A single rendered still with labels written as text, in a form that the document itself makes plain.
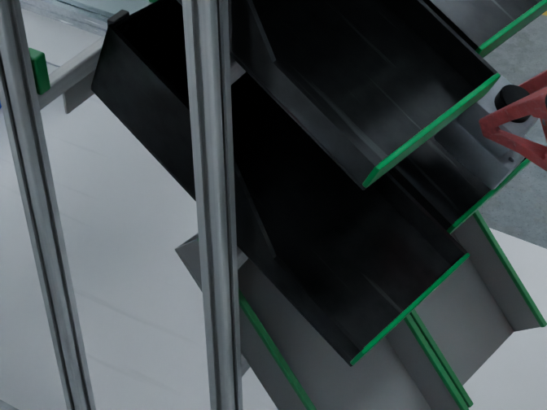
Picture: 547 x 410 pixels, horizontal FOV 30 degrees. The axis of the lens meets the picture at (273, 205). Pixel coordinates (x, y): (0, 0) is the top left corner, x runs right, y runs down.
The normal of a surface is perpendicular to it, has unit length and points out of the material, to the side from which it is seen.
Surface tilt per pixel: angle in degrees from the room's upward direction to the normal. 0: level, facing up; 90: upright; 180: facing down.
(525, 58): 0
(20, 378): 0
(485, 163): 91
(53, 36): 0
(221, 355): 90
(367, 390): 45
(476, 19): 25
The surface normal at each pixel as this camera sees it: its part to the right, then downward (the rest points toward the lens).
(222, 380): -0.52, 0.56
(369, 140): 0.31, -0.51
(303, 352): 0.53, -0.23
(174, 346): 0.00, -0.76
